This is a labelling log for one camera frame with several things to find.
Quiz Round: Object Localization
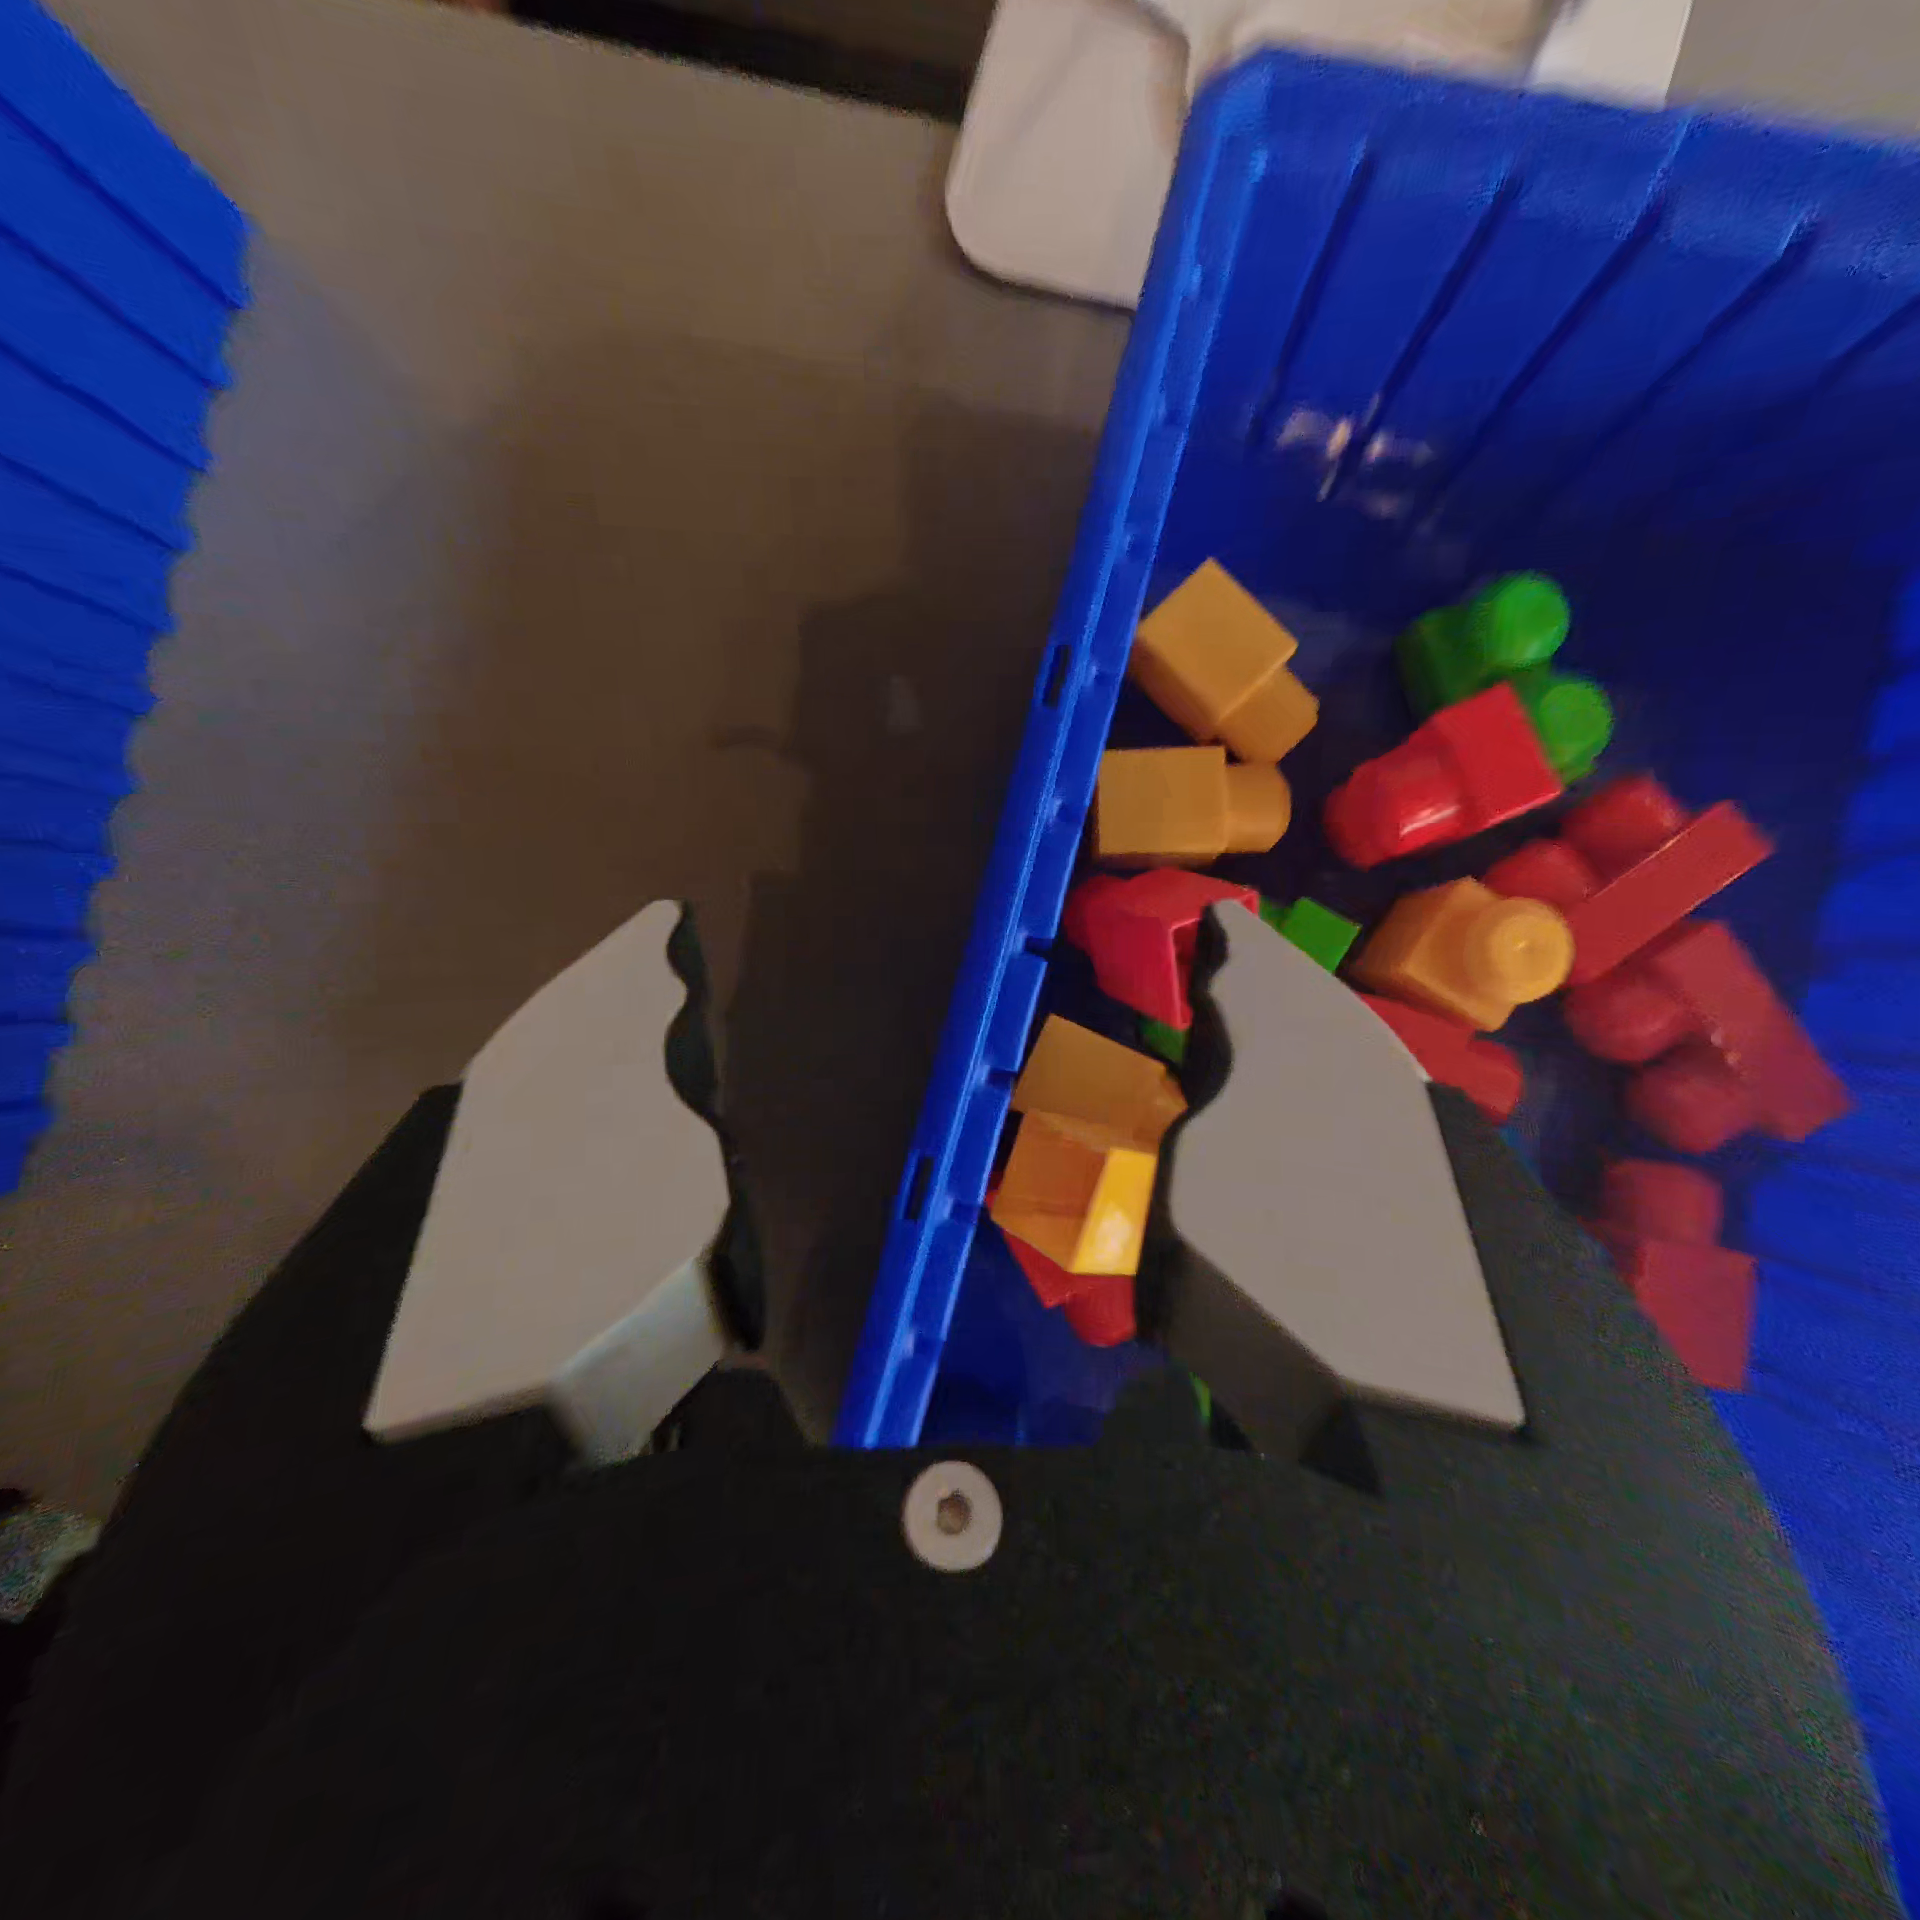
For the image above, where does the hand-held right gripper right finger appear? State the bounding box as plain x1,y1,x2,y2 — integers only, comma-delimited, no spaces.
1137,896,1531,1469

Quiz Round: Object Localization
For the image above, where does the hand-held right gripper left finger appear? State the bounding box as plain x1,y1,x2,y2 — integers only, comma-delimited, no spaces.
365,896,770,1469

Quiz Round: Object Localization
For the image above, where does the pile of mega blocks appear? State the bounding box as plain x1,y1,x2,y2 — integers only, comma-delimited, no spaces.
984,557,1854,1396

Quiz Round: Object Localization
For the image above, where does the blue plastic bin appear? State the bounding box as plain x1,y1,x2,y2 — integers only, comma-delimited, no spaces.
832,45,1920,1877
0,0,249,1202

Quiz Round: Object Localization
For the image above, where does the white flat object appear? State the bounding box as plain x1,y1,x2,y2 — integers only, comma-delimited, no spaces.
945,0,1697,309

